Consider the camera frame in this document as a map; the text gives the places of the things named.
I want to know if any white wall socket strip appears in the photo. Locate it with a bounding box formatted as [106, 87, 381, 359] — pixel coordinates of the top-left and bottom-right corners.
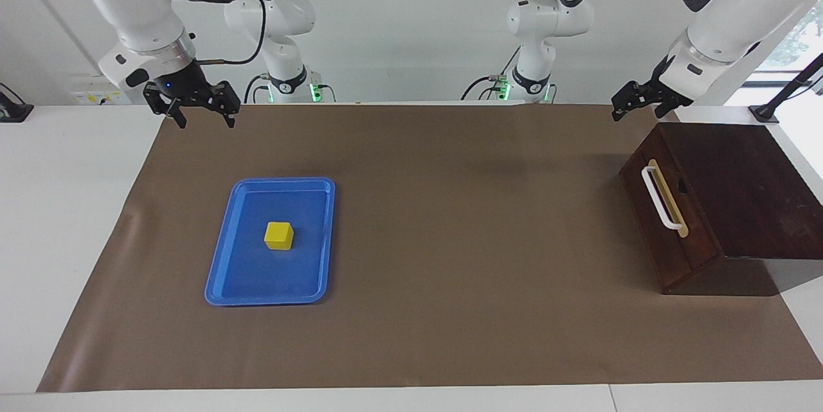
[69, 89, 125, 105]

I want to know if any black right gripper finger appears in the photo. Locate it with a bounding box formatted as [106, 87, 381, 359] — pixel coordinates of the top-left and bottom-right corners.
[204, 80, 242, 129]
[142, 81, 188, 130]

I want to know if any wooden drawer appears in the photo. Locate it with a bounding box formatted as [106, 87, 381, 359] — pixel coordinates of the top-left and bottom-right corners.
[621, 141, 721, 285]

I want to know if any dark wooden drawer cabinet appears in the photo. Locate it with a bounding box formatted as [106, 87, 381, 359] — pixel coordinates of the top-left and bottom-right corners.
[619, 121, 823, 297]

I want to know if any brown table mat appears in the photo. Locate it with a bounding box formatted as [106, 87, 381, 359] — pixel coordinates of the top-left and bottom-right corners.
[37, 102, 823, 393]

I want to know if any yellow block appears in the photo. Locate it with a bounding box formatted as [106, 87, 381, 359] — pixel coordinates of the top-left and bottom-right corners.
[264, 222, 294, 252]

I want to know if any black clamp stand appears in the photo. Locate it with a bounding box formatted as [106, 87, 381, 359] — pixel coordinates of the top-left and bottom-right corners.
[748, 52, 823, 124]

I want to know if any black desk mount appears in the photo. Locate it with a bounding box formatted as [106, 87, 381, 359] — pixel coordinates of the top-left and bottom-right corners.
[0, 83, 35, 123]

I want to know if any window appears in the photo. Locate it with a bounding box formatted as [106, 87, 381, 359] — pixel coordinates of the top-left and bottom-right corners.
[755, 0, 823, 73]

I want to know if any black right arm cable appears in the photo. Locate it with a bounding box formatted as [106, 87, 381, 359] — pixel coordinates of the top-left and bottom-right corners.
[195, 0, 268, 66]

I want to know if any blue plastic tray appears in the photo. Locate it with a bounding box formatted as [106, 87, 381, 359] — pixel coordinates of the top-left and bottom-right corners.
[204, 177, 336, 307]

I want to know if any white drawer handle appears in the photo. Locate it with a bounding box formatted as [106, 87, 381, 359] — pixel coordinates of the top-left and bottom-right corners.
[642, 166, 684, 231]

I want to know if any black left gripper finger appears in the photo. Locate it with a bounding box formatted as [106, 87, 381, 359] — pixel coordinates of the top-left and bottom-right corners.
[637, 81, 658, 114]
[611, 81, 642, 123]

